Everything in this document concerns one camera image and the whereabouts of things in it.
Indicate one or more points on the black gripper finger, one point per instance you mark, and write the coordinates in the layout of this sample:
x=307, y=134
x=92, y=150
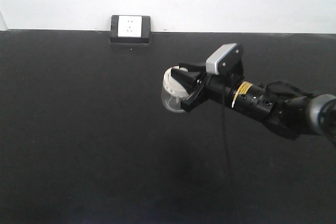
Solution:
x=192, y=67
x=188, y=80

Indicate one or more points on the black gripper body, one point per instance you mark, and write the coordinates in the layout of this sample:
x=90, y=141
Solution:
x=215, y=88

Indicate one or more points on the glass jar with cream lid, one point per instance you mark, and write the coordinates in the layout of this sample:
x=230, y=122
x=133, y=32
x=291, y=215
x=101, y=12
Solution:
x=173, y=93

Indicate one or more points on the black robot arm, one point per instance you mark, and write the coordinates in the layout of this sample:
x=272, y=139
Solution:
x=281, y=107

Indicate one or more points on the black white power socket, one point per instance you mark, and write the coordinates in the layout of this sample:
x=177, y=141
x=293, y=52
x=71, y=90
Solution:
x=130, y=29

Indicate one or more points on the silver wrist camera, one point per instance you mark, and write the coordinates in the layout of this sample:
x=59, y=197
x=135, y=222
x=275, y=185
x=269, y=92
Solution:
x=222, y=60

